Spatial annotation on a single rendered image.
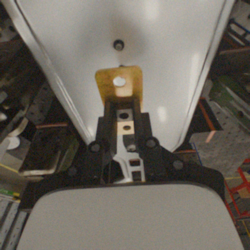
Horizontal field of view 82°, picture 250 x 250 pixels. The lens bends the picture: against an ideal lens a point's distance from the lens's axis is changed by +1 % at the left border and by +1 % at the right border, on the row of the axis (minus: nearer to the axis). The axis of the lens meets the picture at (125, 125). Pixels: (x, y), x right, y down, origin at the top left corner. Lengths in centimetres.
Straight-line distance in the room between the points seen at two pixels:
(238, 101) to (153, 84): 11
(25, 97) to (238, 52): 34
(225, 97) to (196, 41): 10
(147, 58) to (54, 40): 11
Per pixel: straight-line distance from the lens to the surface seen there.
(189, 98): 25
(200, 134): 36
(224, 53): 32
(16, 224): 518
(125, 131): 17
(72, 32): 19
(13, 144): 86
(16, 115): 21
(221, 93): 26
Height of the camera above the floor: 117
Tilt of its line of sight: 39 degrees down
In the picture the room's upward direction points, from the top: 179 degrees clockwise
